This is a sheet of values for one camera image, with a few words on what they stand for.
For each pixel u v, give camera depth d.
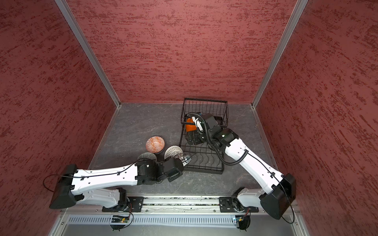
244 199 0.62
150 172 0.51
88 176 0.43
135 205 0.74
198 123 0.63
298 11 0.73
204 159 0.90
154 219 0.71
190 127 0.97
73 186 0.40
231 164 0.44
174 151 0.81
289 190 0.40
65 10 0.71
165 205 0.76
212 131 0.55
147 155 0.87
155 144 0.94
